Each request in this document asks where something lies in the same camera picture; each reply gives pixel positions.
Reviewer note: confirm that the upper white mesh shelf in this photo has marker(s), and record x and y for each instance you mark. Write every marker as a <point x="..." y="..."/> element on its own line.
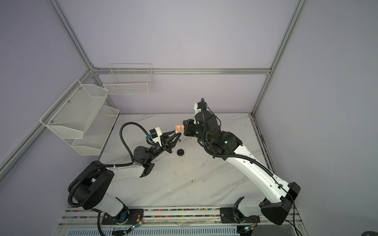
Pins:
<point x="72" y="114"/>

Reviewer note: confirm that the white mesh shelf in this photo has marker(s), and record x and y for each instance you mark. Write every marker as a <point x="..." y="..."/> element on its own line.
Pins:
<point x="96" y="136"/>
<point x="72" y="114"/>

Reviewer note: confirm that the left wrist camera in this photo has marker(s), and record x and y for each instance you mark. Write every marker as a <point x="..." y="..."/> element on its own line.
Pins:
<point x="154" y="136"/>

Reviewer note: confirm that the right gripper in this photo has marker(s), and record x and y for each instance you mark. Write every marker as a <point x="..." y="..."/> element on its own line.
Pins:
<point x="188" y="123"/>

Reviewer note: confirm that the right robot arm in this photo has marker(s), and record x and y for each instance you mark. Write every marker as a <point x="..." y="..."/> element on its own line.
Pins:
<point x="279" y="195"/>

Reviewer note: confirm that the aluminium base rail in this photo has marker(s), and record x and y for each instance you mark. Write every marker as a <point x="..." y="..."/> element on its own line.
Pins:
<point x="175" y="221"/>

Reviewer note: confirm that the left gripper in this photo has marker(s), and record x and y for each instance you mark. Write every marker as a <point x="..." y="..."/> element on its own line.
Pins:
<point x="169" y="140"/>

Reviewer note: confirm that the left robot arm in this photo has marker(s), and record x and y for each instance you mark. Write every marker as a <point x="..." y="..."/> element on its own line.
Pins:
<point x="94" y="188"/>

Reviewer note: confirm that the aluminium frame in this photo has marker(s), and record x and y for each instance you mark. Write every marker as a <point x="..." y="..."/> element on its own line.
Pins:
<point x="17" y="154"/>

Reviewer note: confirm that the white wire basket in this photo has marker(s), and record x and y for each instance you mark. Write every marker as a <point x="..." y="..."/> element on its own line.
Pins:
<point x="129" y="79"/>

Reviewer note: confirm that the black earbud charging case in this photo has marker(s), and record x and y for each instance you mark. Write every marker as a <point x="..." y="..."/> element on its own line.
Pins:
<point x="180" y="152"/>

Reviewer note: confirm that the lower white mesh shelf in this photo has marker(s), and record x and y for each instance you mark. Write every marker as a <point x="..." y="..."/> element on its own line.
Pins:
<point x="96" y="136"/>

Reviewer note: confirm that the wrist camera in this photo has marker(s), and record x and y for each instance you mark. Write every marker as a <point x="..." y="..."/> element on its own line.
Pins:
<point x="154" y="136"/>
<point x="198" y="110"/>

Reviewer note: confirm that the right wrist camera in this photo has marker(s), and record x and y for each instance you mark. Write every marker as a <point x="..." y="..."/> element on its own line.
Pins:
<point x="198" y="110"/>

